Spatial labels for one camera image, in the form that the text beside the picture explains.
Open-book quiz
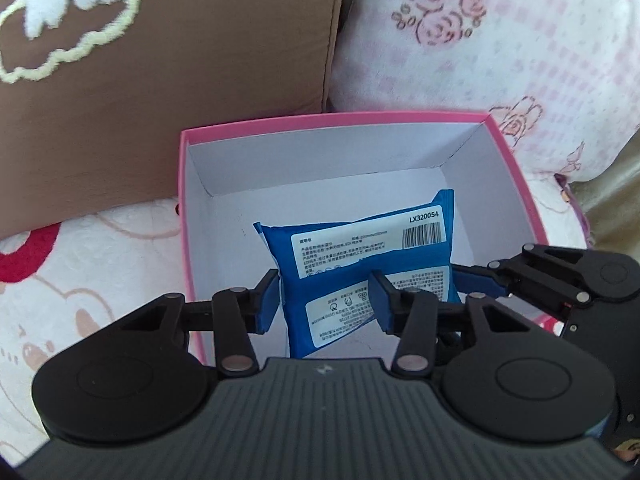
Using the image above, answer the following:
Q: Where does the blue wet wipes pack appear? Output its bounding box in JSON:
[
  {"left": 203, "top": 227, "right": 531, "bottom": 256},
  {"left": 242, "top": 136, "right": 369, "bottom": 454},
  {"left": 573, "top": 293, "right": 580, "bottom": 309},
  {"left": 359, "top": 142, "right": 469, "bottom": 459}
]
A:
[{"left": 254, "top": 188, "right": 460, "bottom": 359}]

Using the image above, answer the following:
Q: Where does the beige satin curtain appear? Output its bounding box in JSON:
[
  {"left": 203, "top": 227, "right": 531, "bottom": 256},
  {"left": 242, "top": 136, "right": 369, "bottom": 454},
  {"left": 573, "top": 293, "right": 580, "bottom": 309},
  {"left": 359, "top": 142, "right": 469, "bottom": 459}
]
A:
[{"left": 570, "top": 132, "right": 640, "bottom": 260}]

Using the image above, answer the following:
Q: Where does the pink cardboard box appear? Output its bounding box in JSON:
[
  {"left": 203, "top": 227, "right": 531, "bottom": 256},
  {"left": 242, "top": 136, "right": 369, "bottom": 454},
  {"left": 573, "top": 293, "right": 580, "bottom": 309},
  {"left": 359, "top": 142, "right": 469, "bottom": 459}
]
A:
[{"left": 178, "top": 109, "right": 576, "bottom": 366}]

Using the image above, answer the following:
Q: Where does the bear print blanket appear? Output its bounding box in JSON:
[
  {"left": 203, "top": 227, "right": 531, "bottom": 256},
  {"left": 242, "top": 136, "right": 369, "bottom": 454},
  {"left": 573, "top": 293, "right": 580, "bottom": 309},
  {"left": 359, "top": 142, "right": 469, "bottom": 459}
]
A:
[{"left": 1, "top": 197, "right": 186, "bottom": 465}]

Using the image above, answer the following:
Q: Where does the pink checked pillow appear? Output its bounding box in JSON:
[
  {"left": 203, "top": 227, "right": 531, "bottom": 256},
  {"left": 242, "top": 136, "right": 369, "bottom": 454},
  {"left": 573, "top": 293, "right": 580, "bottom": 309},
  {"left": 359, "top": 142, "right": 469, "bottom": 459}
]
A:
[{"left": 330, "top": 0, "right": 639, "bottom": 181}]

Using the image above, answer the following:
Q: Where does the brown embroidered pillow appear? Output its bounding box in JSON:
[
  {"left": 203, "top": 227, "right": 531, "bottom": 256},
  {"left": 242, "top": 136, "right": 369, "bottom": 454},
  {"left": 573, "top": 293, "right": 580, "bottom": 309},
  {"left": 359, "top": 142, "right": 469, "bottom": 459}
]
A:
[{"left": 1, "top": 0, "right": 342, "bottom": 236}]

